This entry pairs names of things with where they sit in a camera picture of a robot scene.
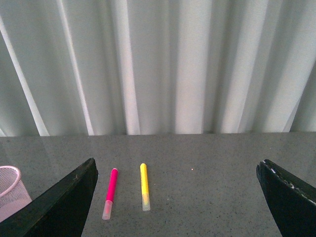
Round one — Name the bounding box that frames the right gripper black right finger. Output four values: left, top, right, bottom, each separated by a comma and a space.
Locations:
256, 159, 316, 237

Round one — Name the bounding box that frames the pink mesh cup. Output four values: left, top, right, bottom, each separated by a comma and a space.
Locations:
0, 165, 32, 222

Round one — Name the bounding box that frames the yellow highlighter pen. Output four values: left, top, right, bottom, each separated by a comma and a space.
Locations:
140, 163, 151, 211

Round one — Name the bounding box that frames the white pleated curtain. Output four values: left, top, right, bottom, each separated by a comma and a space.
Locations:
0, 0, 316, 137

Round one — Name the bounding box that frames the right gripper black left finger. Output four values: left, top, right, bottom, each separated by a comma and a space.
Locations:
0, 158, 98, 237

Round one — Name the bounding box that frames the pink highlighter pen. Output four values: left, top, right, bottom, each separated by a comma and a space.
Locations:
102, 168, 119, 220

